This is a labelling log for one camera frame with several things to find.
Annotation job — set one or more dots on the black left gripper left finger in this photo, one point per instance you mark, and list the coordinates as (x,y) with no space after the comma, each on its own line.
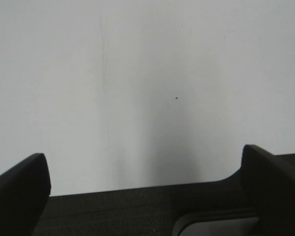
(24,191)

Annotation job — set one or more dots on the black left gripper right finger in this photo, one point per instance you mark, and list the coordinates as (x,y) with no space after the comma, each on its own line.
(269,182)

